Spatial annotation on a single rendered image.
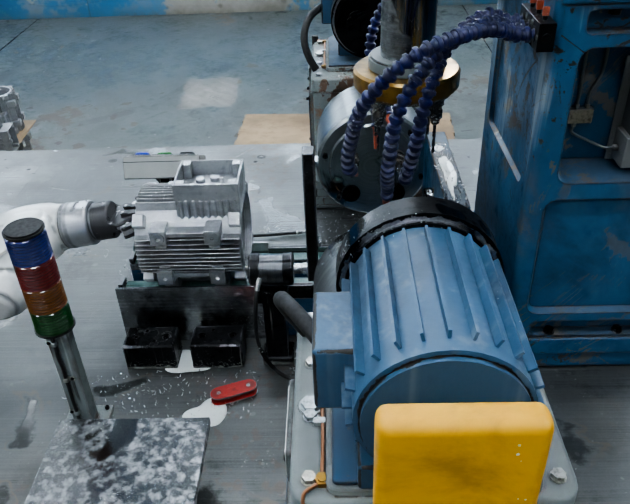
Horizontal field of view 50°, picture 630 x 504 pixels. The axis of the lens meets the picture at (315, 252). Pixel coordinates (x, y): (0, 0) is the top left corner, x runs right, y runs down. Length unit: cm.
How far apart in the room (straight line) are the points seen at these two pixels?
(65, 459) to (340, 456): 52
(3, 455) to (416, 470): 92
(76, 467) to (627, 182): 95
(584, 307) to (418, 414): 84
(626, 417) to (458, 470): 82
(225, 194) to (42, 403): 52
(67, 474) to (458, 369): 69
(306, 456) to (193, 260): 64
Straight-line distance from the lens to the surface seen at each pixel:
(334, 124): 148
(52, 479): 110
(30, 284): 110
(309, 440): 75
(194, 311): 139
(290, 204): 185
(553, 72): 106
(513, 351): 60
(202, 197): 126
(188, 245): 129
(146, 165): 154
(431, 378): 57
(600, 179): 118
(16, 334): 158
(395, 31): 114
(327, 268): 105
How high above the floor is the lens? 173
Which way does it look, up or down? 34 degrees down
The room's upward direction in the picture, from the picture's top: 2 degrees counter-clockwise
